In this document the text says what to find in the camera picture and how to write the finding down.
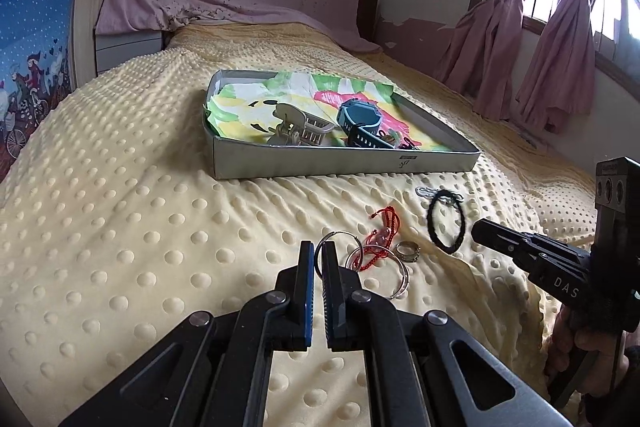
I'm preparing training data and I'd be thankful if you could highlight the silver bangle ring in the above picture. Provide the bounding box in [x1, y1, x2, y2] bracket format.
[313, 230, 366, 281]

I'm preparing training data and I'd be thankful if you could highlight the beige hair claw clip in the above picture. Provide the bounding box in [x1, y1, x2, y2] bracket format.
[267, 103, 335, 146]

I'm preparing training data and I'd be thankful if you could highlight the light blue smartwatch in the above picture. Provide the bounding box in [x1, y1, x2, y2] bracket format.
[337, 98, 398, 150]

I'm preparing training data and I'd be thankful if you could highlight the person's right hand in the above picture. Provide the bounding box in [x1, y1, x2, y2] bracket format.
[543, 305, 632, 400]

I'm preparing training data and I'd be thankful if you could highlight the silver snap hair clip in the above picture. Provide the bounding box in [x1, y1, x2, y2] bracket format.
[414, 186, 463, 206]

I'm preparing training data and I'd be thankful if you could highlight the grey tray box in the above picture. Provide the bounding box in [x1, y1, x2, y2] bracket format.
[203, 69, 480, 180]

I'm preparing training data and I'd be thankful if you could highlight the colourful drawing paper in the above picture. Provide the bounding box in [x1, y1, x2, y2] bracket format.
[204, 70, 449, 152]

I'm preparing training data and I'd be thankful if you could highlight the cream dotted blanket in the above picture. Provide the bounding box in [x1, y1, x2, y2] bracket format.
[1, 24, 596, 426]

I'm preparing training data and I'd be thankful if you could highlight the pink window curtain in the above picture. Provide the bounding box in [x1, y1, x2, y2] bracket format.
[434, 0, 604, 136]

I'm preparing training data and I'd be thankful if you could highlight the blue dotted wardrobe cover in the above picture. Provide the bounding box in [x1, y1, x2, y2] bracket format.
[1, 0, 74, 176]

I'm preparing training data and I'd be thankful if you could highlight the red string bracelet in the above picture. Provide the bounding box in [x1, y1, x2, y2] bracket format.
[349, 204, 404, 273]

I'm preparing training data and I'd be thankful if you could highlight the small silver ring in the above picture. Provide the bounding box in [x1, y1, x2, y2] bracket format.
[392, 239, 422, 264]

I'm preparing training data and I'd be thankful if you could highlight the black hair tie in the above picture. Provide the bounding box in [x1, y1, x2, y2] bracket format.
[425, 188, 468, 256]

